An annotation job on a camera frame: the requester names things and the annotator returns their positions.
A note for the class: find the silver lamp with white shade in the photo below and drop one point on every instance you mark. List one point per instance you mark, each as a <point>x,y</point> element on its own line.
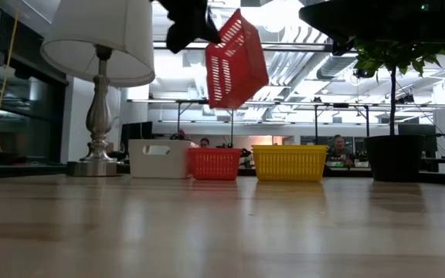
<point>99,46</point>

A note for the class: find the black metal frame stand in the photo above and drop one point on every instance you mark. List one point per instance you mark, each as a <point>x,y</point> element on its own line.
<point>178,116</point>
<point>316,119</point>

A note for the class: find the red-orange slotted plastic basket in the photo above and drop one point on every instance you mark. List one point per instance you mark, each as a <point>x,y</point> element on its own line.
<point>242,69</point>
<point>215,165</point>

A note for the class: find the person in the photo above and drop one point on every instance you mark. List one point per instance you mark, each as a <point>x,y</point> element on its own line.
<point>204,143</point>
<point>339,148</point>

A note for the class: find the black table edge rail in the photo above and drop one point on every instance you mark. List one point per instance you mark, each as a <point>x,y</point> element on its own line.
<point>25,170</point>

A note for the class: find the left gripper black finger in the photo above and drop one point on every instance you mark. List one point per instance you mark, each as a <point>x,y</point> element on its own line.
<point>212,32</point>

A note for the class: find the black computer monitor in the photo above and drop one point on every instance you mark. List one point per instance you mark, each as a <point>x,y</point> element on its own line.
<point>431,135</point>
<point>137,135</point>

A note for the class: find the white plastic storage bin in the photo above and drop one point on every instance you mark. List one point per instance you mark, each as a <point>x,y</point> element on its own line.
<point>160,168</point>

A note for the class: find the green plant in black pot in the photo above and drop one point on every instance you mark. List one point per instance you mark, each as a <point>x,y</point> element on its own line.
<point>394,158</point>

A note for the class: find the yellow slotted plastic basket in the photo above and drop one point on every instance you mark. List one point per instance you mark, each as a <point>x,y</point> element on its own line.
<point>290,164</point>

